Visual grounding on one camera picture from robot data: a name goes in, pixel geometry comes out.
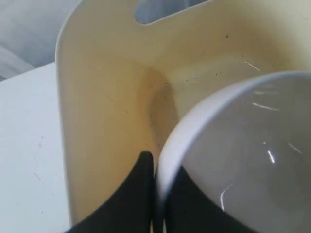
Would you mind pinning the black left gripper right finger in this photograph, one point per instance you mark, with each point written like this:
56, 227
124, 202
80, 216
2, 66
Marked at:
188, 210

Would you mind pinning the white ceramic bowl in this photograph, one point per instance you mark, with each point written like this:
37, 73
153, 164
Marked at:
247, 147

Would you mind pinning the white backdrop curtain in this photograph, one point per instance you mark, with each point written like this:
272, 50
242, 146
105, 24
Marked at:
28, 33

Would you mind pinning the cream bin with circle mark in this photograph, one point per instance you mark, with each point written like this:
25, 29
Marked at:
126, 78

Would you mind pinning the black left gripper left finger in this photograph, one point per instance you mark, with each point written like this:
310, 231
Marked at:
130, 208

